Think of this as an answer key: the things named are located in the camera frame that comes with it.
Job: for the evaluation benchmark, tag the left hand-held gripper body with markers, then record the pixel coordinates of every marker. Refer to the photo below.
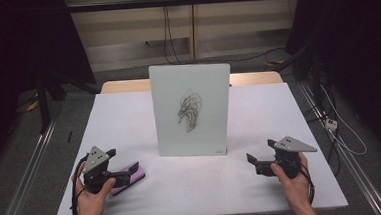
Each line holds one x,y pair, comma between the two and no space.
96,160

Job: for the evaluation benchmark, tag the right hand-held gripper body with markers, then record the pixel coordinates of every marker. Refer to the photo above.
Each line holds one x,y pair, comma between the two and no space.
288,158

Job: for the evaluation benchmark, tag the purple board eraser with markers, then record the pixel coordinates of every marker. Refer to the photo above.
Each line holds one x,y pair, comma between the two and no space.
138,178

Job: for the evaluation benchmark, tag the frosted glass whiteboard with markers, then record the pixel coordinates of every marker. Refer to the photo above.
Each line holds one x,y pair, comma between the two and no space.
190,87

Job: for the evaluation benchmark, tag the person's right hand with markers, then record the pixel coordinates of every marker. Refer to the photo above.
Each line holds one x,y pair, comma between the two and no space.
297,189

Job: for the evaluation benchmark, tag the person's left hand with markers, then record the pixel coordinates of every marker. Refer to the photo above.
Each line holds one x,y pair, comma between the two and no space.
89,204

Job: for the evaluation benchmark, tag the white table cover sheet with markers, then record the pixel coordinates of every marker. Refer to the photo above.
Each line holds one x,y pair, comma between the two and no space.
119,125

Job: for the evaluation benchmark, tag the small black floor object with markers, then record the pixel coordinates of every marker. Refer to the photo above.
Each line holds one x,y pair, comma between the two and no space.
69,137

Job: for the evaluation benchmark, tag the white power strip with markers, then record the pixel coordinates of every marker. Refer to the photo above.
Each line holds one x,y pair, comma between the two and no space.
331,124

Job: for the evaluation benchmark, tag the wooden table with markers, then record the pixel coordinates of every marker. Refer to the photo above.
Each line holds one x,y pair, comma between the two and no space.
123,86

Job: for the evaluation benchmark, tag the black metal stand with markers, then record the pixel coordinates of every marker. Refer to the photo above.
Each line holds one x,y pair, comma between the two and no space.
43,103

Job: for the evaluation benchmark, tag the dark curtain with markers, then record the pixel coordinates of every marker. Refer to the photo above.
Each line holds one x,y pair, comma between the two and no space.
357,27
17,41

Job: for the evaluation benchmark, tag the black horizontal bar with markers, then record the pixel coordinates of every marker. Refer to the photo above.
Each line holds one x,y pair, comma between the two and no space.
185,1

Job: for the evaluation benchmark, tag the metal floor rail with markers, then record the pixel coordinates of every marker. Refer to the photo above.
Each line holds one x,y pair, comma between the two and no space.
25,177
349,164

